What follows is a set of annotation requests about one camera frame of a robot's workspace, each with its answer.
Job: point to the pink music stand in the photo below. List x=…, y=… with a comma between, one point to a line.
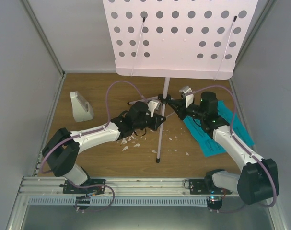
x=197, y=39

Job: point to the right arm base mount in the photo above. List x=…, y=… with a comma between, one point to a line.
x=214, y=195

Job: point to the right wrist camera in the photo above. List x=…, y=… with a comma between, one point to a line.
x=186, y=93

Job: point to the white metronome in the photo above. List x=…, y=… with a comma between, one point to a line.
x=81, y=108

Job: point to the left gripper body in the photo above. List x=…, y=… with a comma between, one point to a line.
x=153, y=126

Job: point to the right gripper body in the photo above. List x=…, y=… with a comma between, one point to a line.
x=198, y=114

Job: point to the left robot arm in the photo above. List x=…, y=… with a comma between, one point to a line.
x=62, y=150

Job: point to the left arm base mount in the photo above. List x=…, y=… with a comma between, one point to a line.
x=85, y=191

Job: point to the grey slotted cable duct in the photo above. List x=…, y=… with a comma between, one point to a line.
x=120, y=201

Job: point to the blue sheet music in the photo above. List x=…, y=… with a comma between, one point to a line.
x=208, y=146
x=238, y=127

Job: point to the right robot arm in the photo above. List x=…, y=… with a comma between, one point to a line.
x=258, y=180

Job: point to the aluminium rail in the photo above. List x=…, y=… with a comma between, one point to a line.
x=121, y=186

